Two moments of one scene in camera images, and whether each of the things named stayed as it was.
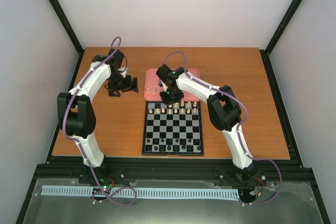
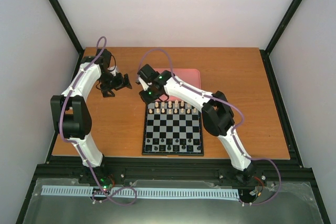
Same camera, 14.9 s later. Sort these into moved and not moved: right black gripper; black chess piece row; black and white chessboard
Moved: right black gripper
Not moved: black chess piece row; black and white chessboard
